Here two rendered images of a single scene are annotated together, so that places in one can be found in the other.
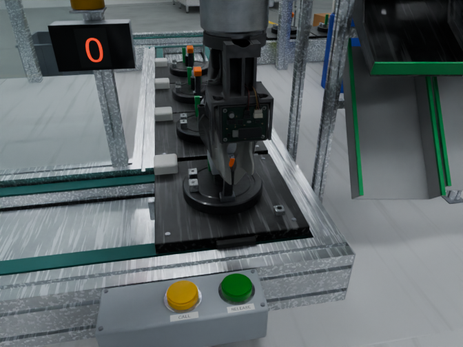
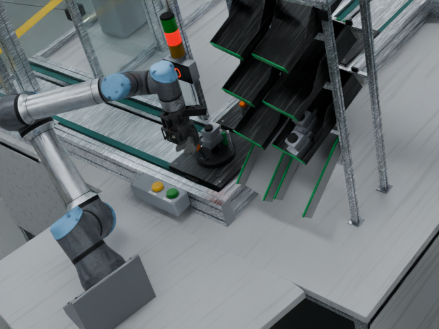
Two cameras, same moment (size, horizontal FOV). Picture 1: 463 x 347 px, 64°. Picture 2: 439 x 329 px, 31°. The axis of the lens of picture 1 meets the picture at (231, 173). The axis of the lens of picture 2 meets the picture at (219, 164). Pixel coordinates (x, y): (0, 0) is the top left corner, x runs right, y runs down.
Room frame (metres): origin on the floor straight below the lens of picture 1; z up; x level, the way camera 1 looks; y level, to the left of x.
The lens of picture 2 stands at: (-0.50, -1.81, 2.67)
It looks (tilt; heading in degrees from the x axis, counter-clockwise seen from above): 40 degrees down; 60
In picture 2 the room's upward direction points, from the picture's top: 16 degrees counter-clockwise
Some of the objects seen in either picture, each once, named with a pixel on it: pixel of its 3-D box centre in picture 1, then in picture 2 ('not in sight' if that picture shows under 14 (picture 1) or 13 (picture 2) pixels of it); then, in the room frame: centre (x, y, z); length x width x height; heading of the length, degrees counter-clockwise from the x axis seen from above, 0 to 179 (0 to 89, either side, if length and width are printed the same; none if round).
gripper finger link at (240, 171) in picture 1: (246, 160); (189, 148); (0.43, -0.02, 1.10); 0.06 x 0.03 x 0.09; 10
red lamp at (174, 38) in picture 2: not in sight; (172, 36); (0.63, 0.22, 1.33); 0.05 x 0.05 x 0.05
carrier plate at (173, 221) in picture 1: (222, 195); (217, 156); (0.54, 0.02, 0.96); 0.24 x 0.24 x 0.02; 10
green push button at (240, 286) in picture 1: (236, 289); (172, 194); (0.33, -0.01, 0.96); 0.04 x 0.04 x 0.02
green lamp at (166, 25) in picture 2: not in sight; (168, 23); (0.63, 0.22, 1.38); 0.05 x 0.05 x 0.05
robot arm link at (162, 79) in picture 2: not in sight; (164, 80); (0.43, 0.00, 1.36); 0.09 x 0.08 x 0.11; 129
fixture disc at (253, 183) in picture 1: (222, 186); (215, 152); (0.54, 0.02, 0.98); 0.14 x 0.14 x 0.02
